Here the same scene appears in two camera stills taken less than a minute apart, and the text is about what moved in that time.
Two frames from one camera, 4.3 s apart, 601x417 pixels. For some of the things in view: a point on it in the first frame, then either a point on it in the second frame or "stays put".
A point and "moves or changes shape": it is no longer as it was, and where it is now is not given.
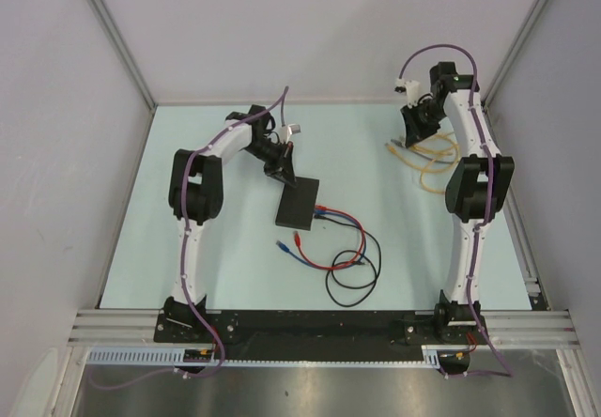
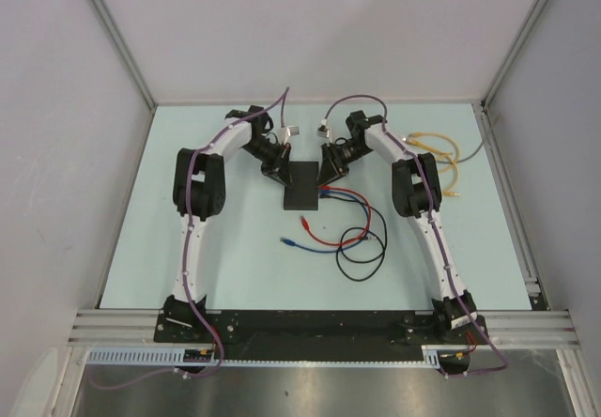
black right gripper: (414, 132) -> (332, 166)
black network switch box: (298, 204) moves or changes shape
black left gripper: (282, 168) stays put
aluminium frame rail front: (512, 328) stays put
